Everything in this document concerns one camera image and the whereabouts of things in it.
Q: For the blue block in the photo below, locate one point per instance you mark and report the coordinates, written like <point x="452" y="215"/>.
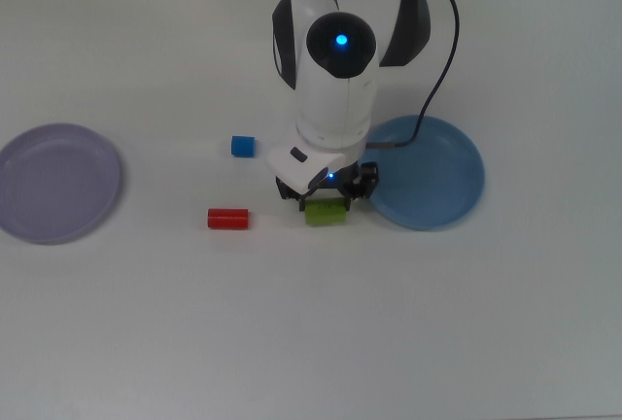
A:
<point x="243" y="146"/>

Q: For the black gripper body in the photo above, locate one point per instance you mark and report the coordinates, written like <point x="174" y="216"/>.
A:
<point x="340" y="182"/>

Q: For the blue plate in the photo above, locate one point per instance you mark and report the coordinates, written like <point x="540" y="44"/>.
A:
<point x="437" y="182"/>

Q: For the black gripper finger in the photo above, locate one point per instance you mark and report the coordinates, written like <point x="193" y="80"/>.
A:
<point x="289" y="190"/>
<point x="367" y="179"/>

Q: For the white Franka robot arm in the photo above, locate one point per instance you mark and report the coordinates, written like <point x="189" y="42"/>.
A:
<point x="335" y="99"/>

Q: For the purple plate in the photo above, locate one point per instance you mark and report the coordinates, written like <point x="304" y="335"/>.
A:
<point x="58" y="182"/>

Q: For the green block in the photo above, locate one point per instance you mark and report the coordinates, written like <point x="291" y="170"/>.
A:
<point x="325" y="216"/>

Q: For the red cylinder block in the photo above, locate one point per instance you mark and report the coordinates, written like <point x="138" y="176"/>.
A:
<point x="228" y="219"/>

